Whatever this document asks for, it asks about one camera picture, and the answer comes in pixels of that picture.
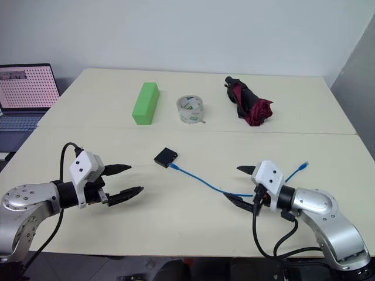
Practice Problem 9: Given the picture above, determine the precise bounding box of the open laptop computer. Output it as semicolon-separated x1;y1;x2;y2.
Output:
0;63;61;153

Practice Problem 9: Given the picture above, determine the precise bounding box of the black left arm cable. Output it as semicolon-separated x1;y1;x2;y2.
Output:
22;142;86;272

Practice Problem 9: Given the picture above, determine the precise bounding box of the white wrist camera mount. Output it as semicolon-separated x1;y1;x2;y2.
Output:
69;150;104;210
252;160;285;212

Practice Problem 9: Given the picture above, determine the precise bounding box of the green foam block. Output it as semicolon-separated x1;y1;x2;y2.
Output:
131;82;161;126

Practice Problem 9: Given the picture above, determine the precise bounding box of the blue Ethernet cable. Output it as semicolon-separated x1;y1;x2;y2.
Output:
169;160;309;198

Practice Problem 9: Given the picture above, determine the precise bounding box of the clear packing tape roll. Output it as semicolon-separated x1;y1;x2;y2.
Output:
176;94;206;125

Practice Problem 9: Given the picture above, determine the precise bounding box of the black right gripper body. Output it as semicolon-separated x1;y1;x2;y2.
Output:
249;175;269;207

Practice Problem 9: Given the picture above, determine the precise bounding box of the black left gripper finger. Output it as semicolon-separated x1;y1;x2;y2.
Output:
103;164;132;177
107;186;145;208

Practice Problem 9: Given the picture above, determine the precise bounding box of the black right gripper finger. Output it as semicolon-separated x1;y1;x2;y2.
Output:
236;165;257;177
224;193;254;213

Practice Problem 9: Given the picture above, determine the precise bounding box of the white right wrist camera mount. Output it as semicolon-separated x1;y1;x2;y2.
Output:
252;160;285;212

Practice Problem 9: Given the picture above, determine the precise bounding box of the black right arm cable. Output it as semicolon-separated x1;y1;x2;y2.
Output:
251;186;325;259

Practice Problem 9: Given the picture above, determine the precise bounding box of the folded red black umbrella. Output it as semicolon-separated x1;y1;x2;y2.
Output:
224;76;274;127

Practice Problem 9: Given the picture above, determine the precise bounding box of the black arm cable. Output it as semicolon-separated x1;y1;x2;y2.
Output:
22;142;86;272
251;186;325;259

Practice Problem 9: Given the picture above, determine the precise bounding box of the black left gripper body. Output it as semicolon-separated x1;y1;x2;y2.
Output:
84;174;111;208

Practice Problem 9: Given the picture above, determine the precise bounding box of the small black adapter box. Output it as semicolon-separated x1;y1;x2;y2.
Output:
154;147;178;169

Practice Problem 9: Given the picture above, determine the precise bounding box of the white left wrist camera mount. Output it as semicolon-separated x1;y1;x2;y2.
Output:
69;150;104;210

